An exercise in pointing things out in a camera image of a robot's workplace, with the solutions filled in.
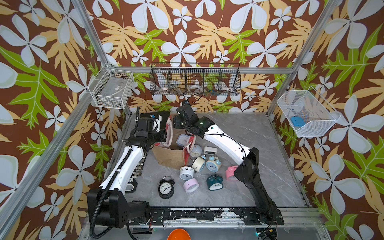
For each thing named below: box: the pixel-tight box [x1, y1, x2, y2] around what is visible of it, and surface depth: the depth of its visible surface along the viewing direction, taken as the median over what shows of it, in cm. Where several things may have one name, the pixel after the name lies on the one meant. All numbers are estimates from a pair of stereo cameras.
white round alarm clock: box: [179, 165, 196, 181], surface depth 84 cm
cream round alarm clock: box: [191, 154, 206, 173], surface depth 88 cm
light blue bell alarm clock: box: [205, 155, 222, 173], surface depth 87 cm
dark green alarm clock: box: [206, 174, 224, 191], surface depth 80 cm
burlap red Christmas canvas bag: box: [152, 113, 196, 170], surface depth 85 cm
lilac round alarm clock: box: [183, 178, 200, 194], surface depth 80 cm
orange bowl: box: [167, 228, 191, 240], surface depth 67 cm
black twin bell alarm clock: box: [158, 175, 175, 199], surface depth 82 cm
